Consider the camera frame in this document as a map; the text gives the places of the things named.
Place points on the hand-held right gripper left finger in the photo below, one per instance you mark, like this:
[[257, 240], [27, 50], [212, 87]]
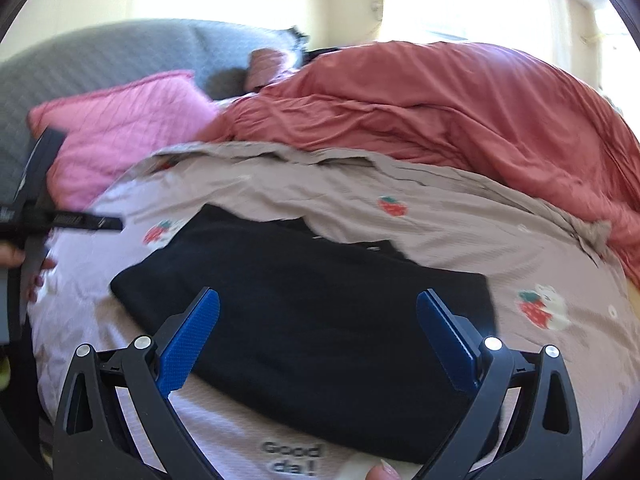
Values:
[[190, 340]]

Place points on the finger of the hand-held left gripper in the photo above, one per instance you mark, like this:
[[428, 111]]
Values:
[[85, 221]]

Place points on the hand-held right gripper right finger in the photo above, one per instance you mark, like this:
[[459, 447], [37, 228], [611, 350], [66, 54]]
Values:
[[445, 340]]

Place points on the black shirt with orange patches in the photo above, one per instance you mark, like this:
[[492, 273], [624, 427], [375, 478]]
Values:
[[300, 310]]

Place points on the person's left hand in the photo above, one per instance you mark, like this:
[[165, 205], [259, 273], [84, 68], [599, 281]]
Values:
[[40, 277]]

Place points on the person's right hand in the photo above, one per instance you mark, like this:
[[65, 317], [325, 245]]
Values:
[[384, 472]]

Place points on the beige strawberry print blanket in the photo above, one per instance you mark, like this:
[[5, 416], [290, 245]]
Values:
[[450, 240]]

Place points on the pink quilted pillow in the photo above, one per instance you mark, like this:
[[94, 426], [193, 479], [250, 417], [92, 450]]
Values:
[[125, 125]]

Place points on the yellow-green cloth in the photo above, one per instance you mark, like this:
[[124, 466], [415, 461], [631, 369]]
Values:
[[4, 372]]

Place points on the coral red duvet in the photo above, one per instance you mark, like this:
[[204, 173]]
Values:
[[425, 110]]

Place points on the mauve pillow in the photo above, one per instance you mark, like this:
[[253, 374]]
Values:
[[270, 67]]

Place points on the dark cloth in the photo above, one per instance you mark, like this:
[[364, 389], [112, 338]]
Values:
[[315, 45]]

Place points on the bright window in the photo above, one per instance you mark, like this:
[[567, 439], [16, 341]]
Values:
[[475, 0]]

